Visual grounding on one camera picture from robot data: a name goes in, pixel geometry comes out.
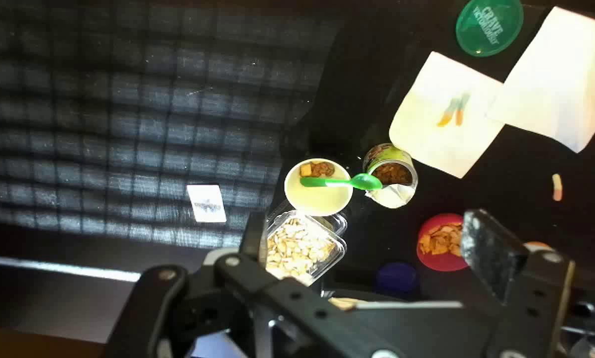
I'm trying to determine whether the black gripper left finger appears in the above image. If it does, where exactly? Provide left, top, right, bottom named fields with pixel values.
left=238, top=209, right=270, bottom=265

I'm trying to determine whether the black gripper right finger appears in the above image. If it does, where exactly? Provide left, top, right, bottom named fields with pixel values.
left=459, top=209, right=531, bottom=295

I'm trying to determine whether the white paper napkin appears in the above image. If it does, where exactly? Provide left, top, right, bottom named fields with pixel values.
left=501, top=7, right=595, bottom=156
left=385, top=50, right=507, bottom=182

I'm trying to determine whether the clear container of nuts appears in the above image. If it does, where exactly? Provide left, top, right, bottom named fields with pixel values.
left=260, top=209, right=350, bottom=289

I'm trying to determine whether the red bowl of chips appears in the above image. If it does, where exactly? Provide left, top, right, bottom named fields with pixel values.
left=413, top=211, right=471, bottom=275

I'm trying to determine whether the single playing card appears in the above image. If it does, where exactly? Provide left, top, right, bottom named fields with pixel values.
left=184, top=184, right=228, bottom=225

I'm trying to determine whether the orange cheese puff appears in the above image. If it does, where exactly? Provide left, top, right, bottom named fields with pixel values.
left=549, top=172, right=564, bottom=203

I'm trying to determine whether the dark blue lid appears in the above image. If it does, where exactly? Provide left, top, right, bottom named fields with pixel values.
left=375, top=259, right=421, bottom=297

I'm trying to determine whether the green plastic spoon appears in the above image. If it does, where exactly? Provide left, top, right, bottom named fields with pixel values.
left=300, top=172, right=383, bottom=196

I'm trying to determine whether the green plastic lid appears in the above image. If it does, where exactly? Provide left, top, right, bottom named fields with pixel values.
left=453, top=0, right=525, bottom=60

